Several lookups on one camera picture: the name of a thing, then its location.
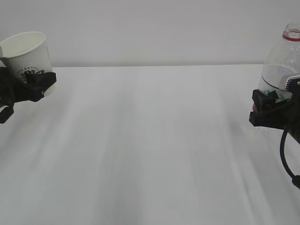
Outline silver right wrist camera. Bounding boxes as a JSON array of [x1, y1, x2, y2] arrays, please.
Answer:
[[279, 74, 300, 92]]

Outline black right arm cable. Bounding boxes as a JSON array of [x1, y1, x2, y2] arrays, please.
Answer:
[[280, 124, 300, 190]]

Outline clear Nongfu Spring water bottle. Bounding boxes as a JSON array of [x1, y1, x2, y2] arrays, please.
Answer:
[[257, 23, 300, 103]]

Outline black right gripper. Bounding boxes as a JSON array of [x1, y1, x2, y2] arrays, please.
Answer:
[[249, 87, 300, 131]]

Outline white paper coffee cup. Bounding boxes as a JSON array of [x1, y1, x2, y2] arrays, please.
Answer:
[[0, 31, 55, 97]]

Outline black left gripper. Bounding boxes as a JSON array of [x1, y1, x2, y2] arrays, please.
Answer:
[[0, 67, 57, 124]]

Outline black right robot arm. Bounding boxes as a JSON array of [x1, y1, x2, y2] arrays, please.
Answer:
[[249, 88, 300, 142]]

